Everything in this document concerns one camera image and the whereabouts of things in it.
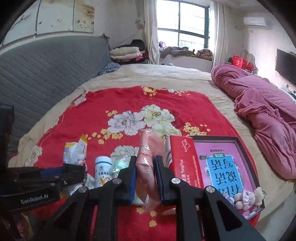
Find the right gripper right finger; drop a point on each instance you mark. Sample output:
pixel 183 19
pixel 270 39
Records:
pixel 201 214

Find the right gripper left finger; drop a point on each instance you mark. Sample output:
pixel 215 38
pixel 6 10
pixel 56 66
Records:
pixel 91 214

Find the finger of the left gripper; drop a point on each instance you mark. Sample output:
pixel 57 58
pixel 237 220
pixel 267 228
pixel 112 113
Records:
pixel 73 174
pixel 52 172

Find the plush bear pink dress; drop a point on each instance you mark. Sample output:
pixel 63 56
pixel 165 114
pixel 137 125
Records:
pixel 246 199

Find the green item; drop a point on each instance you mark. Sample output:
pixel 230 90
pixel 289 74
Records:
pixel 120 164

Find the small white tissue pack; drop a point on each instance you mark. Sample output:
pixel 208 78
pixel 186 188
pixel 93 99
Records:
pixel 89 181

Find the plush bear purple dress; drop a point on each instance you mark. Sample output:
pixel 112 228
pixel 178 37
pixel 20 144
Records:
pixel 230 199

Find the white supplement bottle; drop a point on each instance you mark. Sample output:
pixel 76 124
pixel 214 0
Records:
pixel 102 170

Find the pink book in tray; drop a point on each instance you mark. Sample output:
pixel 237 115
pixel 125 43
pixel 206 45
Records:
pixel 222 164

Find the beige bed sheet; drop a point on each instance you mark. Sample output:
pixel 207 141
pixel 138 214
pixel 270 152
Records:
pixel 280 193

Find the red floral blanket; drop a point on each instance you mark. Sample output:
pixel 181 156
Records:
pixel 111 121

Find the red tissue pack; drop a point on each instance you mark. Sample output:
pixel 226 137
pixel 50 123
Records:
pixel 181 157

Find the dark shallow box tray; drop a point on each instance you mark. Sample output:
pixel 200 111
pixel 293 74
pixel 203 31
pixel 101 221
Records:
pixel 238 162

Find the grey quilted headboard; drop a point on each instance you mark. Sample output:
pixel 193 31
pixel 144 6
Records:
pixel 37 75

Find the blue patterned pillow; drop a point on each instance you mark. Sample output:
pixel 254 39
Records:
pixel 110 67

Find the pink quilted duvet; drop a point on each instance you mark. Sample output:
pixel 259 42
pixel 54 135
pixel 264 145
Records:
pixel 270 112

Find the folded blankets stack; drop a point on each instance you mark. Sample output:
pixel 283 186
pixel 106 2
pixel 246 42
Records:
pixel 133 53

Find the red gift bags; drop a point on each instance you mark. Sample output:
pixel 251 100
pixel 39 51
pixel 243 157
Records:
pixel 245 61

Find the right white curtain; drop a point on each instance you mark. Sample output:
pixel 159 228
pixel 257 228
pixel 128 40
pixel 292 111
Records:
pixel 221 12

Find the white curtain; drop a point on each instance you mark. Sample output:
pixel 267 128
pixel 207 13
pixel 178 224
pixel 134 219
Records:
pixel 221 12
pixel 151 30

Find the clothes on window sill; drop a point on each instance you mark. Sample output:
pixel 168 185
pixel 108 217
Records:
pixel 184 51

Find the left white curtain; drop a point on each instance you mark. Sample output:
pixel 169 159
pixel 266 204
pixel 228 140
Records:
pixel 151 30

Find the window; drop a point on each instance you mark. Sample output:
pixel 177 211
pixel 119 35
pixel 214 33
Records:
pixel 183 24

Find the white air conditioner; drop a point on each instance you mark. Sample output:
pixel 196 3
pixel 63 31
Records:
pixel 254 21

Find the wall painting panels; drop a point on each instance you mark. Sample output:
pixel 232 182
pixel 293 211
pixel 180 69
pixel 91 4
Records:
pixel 46 17

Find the black wall television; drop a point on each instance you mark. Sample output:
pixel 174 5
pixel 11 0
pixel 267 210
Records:
pixel 286 65

